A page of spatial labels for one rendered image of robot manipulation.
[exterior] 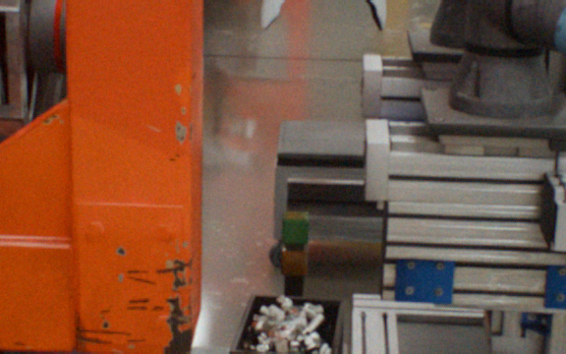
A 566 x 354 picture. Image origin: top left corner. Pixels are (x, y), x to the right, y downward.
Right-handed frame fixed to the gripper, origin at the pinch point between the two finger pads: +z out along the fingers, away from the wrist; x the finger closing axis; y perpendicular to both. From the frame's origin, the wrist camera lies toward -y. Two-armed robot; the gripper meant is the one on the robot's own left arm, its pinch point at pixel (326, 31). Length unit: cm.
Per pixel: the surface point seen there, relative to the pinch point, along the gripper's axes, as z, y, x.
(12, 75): 9, 62, 25
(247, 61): 24, 433, -153
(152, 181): 20.3, 24.0, 13.7
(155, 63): 4.8, 21.3, 14.2
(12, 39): 3, 61, 25
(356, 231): 57, 169, -86
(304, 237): 31.1, 35.0, -12.9
